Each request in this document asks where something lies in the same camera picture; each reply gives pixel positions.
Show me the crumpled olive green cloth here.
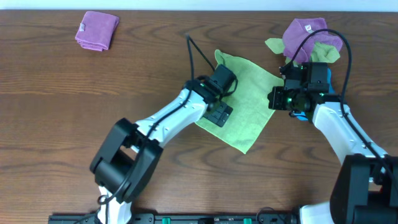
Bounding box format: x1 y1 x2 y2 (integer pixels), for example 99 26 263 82
265 38 340 63

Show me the folded purple cloth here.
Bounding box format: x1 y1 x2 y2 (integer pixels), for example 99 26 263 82
75 11 119 52

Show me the blue microfiber cloth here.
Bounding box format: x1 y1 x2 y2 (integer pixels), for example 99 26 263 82
293 64 335 123

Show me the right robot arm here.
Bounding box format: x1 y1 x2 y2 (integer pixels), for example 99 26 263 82
267 62 397 223

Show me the crumpled purple cloth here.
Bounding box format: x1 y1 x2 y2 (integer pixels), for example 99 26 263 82
282 17 343 63

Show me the green microfiber cloth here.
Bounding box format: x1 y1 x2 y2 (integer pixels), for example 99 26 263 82
196 50 284 154

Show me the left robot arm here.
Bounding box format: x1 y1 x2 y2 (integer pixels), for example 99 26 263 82
90 65 238 223

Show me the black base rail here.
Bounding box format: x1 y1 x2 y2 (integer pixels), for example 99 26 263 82
48 213 300 224

